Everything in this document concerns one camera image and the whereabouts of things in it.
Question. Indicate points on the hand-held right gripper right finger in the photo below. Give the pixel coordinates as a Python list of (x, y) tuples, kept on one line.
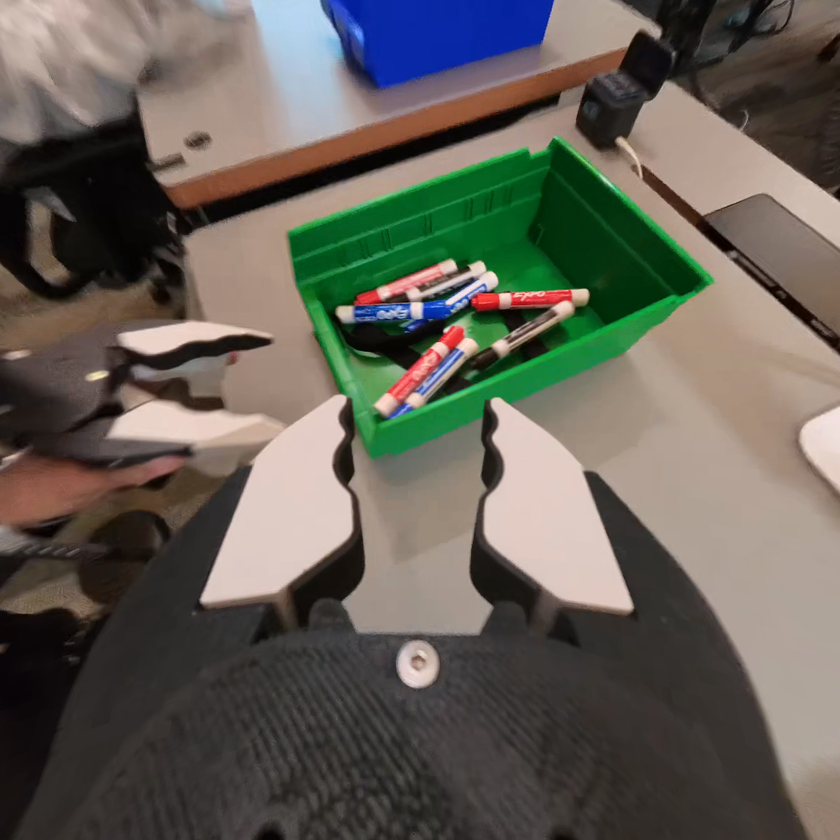
[(544, 525)]

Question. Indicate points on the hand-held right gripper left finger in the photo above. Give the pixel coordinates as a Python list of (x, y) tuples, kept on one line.
[(282, 512)]

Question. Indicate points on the white document stand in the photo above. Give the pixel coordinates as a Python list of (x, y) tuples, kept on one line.
[(823, 446)]

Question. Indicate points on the blue plastic bin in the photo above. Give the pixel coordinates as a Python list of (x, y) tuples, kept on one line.
[(446, 39)]

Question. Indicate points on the black charging case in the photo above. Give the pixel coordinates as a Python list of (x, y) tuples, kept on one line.
[(607, 105)]

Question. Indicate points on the person's left hand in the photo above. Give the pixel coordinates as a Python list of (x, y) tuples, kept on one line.
[(52, 489)]

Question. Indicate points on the dark desk panel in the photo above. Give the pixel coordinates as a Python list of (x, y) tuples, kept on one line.
[(774, 243)]

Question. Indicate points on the green plastic bin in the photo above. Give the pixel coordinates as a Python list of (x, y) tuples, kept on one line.
[(590, 262)]

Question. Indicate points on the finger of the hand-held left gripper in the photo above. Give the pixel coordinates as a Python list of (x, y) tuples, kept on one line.
[(197, 426), (177, 338)]

